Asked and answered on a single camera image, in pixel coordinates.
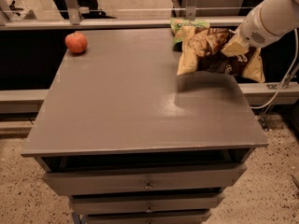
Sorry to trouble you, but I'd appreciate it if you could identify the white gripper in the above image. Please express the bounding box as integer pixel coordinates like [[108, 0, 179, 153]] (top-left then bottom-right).
[[221, 6, 281, 57]]

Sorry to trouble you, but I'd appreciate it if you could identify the brown sea salt chip bag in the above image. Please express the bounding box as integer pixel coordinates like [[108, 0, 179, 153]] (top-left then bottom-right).
[[177, 27, 265, 83]]

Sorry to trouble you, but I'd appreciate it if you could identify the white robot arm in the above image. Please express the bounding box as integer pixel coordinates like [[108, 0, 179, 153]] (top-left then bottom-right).
[[221, 0, 299, 57]]

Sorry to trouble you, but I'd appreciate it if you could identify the green rice chip bag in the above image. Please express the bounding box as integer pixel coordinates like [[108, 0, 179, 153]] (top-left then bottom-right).
[[170, 18, 210, 45]]

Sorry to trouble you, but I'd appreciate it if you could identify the grey drawer cabinet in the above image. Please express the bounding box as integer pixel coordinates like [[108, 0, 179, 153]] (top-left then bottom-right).
[[22, 28, 267, 224]]

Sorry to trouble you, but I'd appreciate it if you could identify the red apple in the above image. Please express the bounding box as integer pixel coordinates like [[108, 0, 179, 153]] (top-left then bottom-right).
[[64, 32, 88, 54]]

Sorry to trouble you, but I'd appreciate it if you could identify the metal frame rail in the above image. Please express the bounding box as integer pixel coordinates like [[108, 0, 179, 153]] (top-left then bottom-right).
[[0, 15, 250, 32]]

